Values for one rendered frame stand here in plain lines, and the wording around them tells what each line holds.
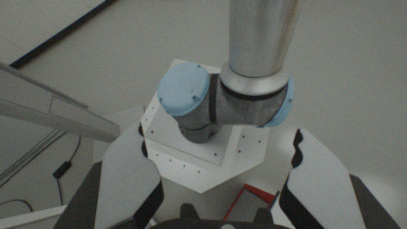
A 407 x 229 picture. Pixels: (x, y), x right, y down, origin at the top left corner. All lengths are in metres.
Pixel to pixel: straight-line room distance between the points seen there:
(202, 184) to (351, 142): 1.33
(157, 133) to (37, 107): 0.74
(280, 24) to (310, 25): 2.04
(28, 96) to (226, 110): 1.02
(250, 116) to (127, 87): 1.64
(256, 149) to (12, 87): 1.09
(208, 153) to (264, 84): 0.29
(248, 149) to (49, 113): 1.04
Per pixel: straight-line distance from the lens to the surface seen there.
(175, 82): 0.30
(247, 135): 0.48
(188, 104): 0.26
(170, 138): 0.50
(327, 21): 2.36
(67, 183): 1.82
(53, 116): 1.16
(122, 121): 1.57
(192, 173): 0.47
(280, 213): 0.49
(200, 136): 0.41
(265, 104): 0.26
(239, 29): 0.21
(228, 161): 0.46
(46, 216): 0.92
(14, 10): 2.93
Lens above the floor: 1.22
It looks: 66 degrees down
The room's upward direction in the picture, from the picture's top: 17 degrees counter-clockwise
